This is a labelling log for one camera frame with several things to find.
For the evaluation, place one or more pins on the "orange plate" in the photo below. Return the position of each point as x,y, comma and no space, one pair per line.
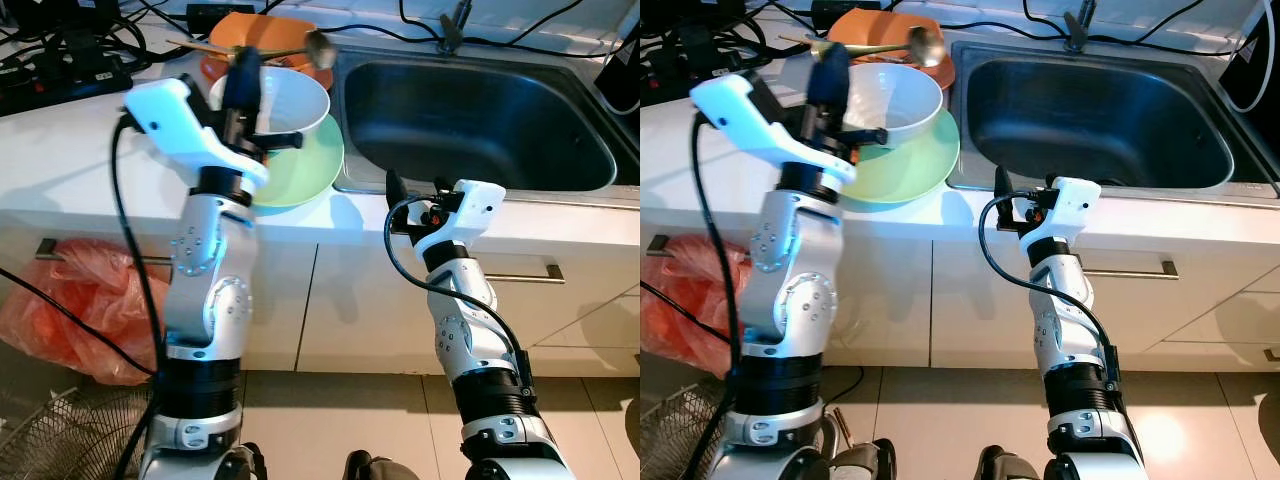
945,72
208,68

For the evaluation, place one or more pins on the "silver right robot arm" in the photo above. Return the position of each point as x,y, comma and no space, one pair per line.
1060,320
465,330

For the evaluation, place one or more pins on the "white cabinet door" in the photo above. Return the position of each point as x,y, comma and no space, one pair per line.
360,300
890,300
985,300
280,300

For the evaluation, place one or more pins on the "black countertop appliance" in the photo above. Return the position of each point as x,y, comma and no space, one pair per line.
1260,60
622,85

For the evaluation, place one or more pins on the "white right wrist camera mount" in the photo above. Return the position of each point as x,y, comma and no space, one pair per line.
470,205
1072,205

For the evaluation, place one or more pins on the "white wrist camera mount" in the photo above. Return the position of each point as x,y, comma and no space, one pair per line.
170,120
1072,205
745,115
470,205

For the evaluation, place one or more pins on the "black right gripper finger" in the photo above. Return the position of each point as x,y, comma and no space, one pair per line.
396,190
1002,188

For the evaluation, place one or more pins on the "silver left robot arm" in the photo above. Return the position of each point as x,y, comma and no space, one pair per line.
205,300
790,300

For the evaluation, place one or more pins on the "robot left leg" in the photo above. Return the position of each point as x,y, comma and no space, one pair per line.
860,465

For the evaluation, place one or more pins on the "orange bowl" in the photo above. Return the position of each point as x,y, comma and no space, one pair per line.
265,30
880,28

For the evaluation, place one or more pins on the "light wooden chopstick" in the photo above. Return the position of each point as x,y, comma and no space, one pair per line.
195,44
800,42

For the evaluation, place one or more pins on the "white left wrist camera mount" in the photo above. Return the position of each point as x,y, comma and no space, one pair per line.
170,120
745,115

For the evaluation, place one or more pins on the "gold metal spoon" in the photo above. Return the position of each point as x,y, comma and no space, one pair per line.
320,48
930,45

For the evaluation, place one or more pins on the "stainless steel sink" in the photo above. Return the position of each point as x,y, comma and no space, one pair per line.
480,130
1100,120

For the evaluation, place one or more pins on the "white bowl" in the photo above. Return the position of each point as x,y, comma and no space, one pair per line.
300,100
910,100

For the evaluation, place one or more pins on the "black power adapter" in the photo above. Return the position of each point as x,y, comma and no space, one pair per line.
215,15
840,12

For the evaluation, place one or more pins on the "light green plate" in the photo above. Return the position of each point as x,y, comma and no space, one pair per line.
925,165
310,170

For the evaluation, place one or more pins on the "black power strip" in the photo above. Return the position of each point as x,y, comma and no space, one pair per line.
60,85
690,80

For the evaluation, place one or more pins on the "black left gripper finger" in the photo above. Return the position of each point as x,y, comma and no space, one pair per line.
252,80
839,78
820,78
234,80

